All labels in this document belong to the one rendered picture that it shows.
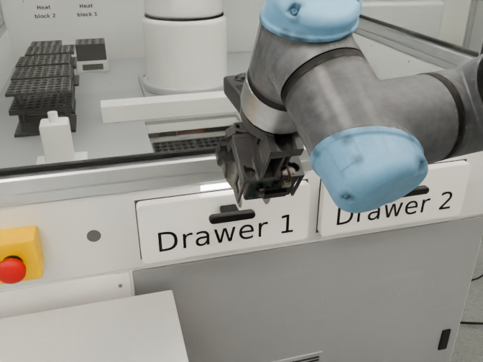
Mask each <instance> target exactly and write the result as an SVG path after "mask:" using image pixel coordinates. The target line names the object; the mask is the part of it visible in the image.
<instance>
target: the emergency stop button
mask: <svg viewBox="0 0 483 362"><path fill-rule="evenodd" d="M26 271H27V269H26V266H25V265H24V263H23V262H22V261H20V260H18V259H5V260H3V261H1V262H0V281H1V282H3V283H5V284H16V283H18V282H20V281H22V280H23V278H24V277H25V275H26Z"/></svg>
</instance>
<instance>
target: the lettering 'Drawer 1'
mask: <svg viewBox="0 0 483 362"><path fill-rule="evenodd" d="M286 217H287V220H286V231H282V233H289V232H293V230H289V218H290V214H288V215H284V216H282V218H286ZM264 224H268V222H264V223H263V224H262V223H259V237H261V231H262V226H263V225H264ZM235 227H236V226H235ZM235 227H233V228H232V231H231V235H230V238H229V234H228V231H227V229H226V228H223V231H222V234H221V239H220V238H219V234H218V231H217V229H216V230H214V231H215V234H216V237H217V240H218V242H219V243H221V242H222V240H223V237H224V232H226V236H227V238H228V241H231V240H232V238H233V235H234V230H235ZM245 227H250V228H251V230H249V231H242V230H243V228H245ZM253 231H254V228H253V226H251V225H244V226H242V227H241V228H240V230H239V235H240V237H241V238H243V239H249V238H252V237H253V235H252V236H249V237H244V236H243V235H242V234H243V233H248V232H253ZM200 233H205V234H206V236H202V237H199V238H197V239H196V241H195V242H196V245H197V246H204V245H205V244H206V243H207V245H209V244H210V242H209V234H208V232H207V231H200V232H197V233H196V235H198V234H200ZM163 234H170V235H172V236H173V237H174V244H173V246H172V247H170V248H168V249H162V238H161V235H163ZM189 235H193V233H188V234H187V235H185V234H183V248H186V238H187V236H189ZM202 238H207V239H206V242H205V243H202V244H200V243H199V242H198V241H199V240H200V239H202ZM158 241H159V249H160V252H161V251H169V250H171V249H173V248H175V247H176V246H177V243H178V238H177V236H176V235H175V234H174V233H173V232H162V233H158Z"/></svg>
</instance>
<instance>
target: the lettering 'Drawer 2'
mask: <svg viewBox="0 0 483 362"><path fill-rule="evenodd" d="M445 194H449V195H450V197H449V199H448V200H447V201H446V202H445V203H444V204H443V205H442V206H441V207H440V208H439V210H442V209H447V208H450V206H448V207H444V205H445V204H447V202H448V201H450V199H451V198H452V192H444V193H442V195H445ZM428 200H431V199H430V198H429V199H427V200H423V202H422V207H421V211H420V212H421V213H422V212H423V208H424V204H425V202H426V201H428ZM411 203H415V206H411V207H408V206H409V204H411ZM402 205H403V203H401V204H400V207H399V208H398V210H397V211H396V205H395V204H392V207H391V209H390V212H389V214H388V208H387V205H385V210H386V216H387V218H389V217H390V214H391V212H392V209H393V207H394V212H395V216H398V214H399V212H400V209H401V207H402ZM417 207H418V203H417V202H416V201H414V200H413V201H410V202H409V203H408V204H407V205H406V206H405V212H406V213H407V214H408V215H410V214H414V213H416V211H414V212H412V213H409V212H408V208H417ZM373 213H377V216H376V217H375V218H370V215H371V214H373ZM340 214H341V209H340V208H338V215H337V223H336V225H342V224H345V223H348V222H349V221H350V220H351V219H352V218H353V213H351V215H350V218H349V219H348V220H347V221H345V222H342V223H340V222H339V221H340ZM379 217H380V208H378V211H374V212H371V213H370V214H369V215H368V219H369V220H370V221H372V220H374V219H379ZM359 219H360V213H358V216H357V222H359Z"/></svg>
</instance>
